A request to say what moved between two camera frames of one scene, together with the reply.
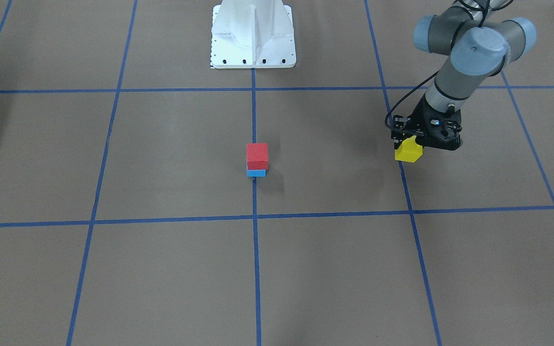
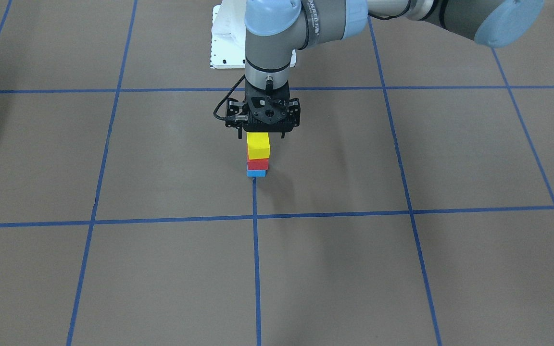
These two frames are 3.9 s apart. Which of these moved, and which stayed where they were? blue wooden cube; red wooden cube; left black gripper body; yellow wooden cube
Moved: left black gripper body; yellow wooden cube
Stayed: blue wooden cube; red wooden cube
